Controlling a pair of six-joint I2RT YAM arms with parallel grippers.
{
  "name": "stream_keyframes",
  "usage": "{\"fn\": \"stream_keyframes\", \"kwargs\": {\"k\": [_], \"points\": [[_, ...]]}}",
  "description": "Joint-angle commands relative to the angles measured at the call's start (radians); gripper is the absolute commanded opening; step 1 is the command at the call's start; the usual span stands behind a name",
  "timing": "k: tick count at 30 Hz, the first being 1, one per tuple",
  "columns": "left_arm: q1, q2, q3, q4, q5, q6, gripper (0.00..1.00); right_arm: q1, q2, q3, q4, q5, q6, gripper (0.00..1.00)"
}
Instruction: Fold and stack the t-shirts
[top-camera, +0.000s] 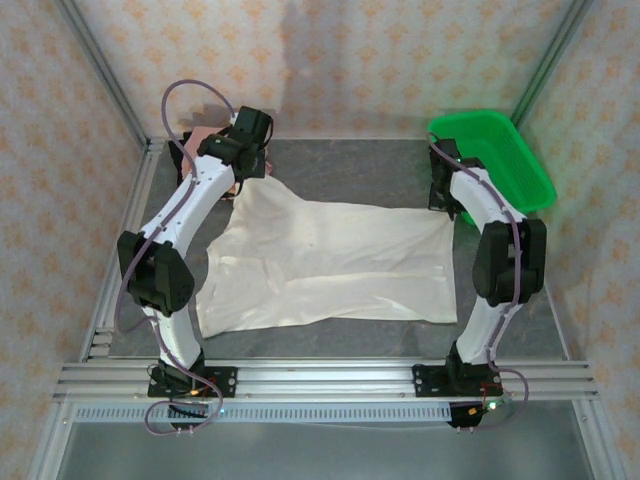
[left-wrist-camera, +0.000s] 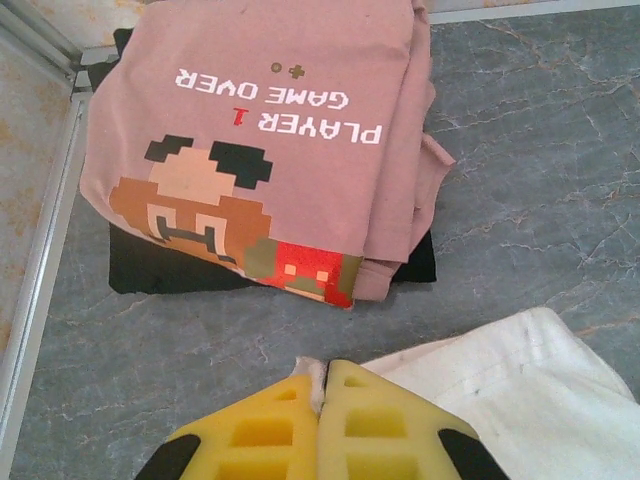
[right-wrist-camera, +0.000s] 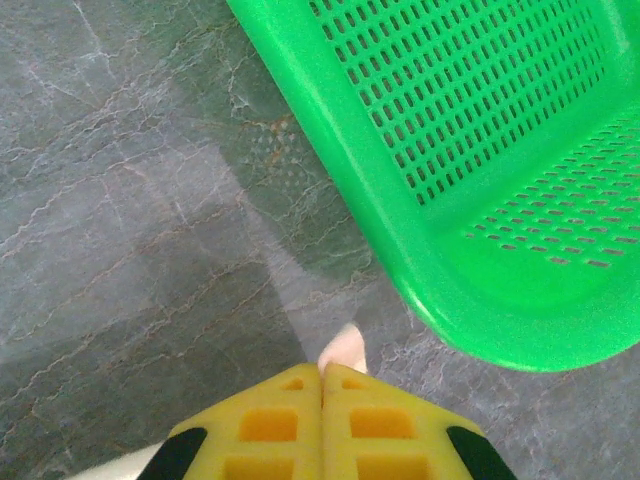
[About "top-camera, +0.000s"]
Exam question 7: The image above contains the pink pixel print t-shirt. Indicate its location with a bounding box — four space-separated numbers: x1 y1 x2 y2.
180 125 275 200

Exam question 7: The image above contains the green plastic basket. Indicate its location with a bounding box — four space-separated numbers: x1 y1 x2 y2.
427 109 558 226

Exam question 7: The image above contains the black controller board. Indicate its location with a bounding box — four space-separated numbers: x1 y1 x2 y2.
447 397 512 431

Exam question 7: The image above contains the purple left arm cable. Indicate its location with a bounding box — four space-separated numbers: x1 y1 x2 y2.
113 79 236 436

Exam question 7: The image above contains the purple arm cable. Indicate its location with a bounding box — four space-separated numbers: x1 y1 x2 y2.
427 132 531 432
113 79 236 436

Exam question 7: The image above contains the aluminium side rail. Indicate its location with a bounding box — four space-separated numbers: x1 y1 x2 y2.
79 139 164 361

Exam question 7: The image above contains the aluminium frame post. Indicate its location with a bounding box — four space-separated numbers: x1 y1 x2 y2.
510 0 595 132
53 0 151 147

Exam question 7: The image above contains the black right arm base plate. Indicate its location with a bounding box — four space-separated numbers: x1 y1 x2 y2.
412 363 501 399

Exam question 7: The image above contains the aluminium mounting rail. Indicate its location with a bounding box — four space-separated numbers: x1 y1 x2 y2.
53 358 600 401

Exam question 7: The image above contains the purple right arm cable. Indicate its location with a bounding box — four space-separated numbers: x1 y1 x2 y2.
427 132 531 432

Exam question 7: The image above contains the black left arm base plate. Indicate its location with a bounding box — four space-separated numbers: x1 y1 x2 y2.
148 366 238 399

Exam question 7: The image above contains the grey slotted cable duct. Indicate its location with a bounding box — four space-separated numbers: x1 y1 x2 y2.
73 402 454 424

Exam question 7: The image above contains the aluminium frame leg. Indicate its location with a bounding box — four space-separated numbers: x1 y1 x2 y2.
27 399 76 480
572 399 621 480

